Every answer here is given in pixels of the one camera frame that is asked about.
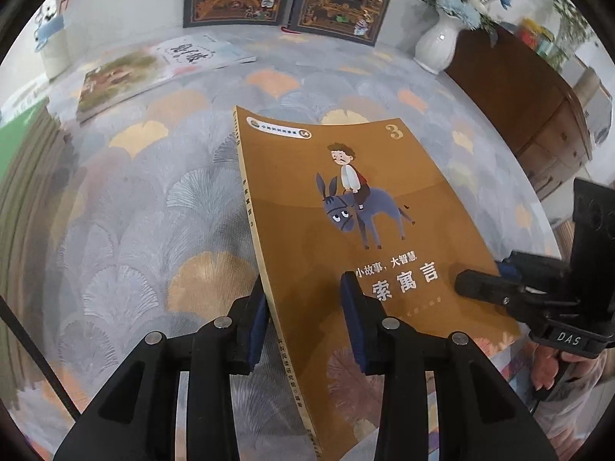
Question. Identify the meadow painting picture book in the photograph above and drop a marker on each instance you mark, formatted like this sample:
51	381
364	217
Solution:
115	81

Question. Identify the white book black calligraphy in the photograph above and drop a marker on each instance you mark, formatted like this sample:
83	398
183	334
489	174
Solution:
192	55

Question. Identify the brown wooden cabinet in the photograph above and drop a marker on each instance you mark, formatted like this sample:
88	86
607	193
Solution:
519	101

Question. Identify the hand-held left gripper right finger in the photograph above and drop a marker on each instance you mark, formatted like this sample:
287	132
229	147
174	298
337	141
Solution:
353	321

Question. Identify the brown book with donkey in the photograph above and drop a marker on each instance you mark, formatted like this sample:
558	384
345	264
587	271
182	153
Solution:
312	249

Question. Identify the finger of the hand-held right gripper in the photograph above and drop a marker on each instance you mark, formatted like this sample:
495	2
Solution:
485	288
538	264

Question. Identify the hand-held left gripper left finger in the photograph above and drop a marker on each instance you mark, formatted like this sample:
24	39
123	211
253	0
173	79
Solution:
259	326

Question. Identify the stack of sorted books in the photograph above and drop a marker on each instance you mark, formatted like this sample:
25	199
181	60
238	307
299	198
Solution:
24	177

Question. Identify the white vase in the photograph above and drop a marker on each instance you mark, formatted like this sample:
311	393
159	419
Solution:
437	43

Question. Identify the fan pattern tablecloth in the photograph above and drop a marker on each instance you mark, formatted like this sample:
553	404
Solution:
168	177

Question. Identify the white canister blue lid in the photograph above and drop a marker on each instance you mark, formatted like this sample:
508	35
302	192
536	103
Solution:
55	55

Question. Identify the green plant sprigs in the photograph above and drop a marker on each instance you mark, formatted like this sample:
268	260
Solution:
571	24

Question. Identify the white box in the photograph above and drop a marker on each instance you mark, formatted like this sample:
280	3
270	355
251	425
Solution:
593	101

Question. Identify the colourful small boxes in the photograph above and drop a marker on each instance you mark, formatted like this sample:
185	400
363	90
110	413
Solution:
535	38

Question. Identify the person's right hand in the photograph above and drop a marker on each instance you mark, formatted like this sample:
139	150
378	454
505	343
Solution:
543	369

